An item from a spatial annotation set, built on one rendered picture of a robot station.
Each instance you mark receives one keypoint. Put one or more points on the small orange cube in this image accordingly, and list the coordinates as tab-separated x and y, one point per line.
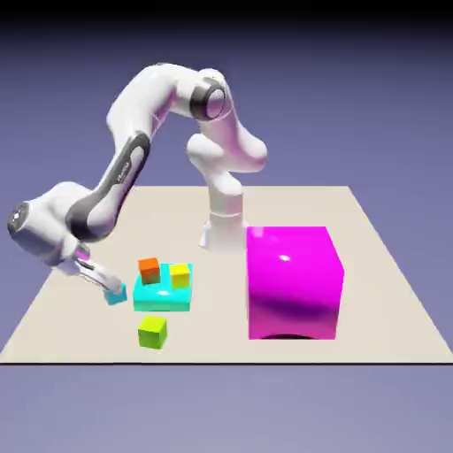
149	270

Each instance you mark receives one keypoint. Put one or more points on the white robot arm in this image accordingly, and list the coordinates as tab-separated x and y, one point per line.
124	116

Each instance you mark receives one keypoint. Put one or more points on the large magenta box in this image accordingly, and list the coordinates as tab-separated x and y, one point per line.
293	283

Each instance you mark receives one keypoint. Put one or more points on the small cyan cube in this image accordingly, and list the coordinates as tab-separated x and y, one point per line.
116	296

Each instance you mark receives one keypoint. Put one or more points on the large cyan box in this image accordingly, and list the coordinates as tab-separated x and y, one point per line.
162	296

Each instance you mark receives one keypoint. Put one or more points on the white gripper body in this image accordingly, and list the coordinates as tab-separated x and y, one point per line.
97	274

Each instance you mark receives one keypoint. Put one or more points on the small lime green cube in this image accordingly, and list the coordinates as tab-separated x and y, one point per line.
152	332

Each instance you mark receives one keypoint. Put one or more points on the small yellow cube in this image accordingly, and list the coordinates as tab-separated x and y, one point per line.
179	275

